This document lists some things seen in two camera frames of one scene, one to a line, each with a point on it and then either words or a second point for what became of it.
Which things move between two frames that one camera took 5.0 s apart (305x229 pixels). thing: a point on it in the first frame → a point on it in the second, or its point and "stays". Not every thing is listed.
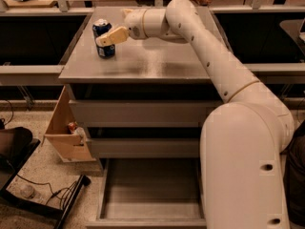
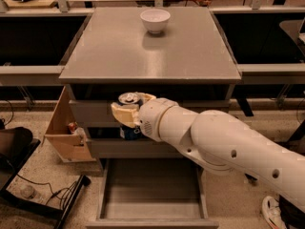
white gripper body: x=134 y=22 → x=153 y=117
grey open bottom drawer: x=150 y=194 stays
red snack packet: x=71 y=126 stays
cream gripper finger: x=118 y=35 → x=126 y=114
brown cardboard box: x=68 y=145 stays
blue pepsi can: x=100 y=28 → x=130 y=133
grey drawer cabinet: x=137 y=98 stays
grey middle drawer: x=146 y=148 stays
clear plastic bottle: x=28 y=191 stays
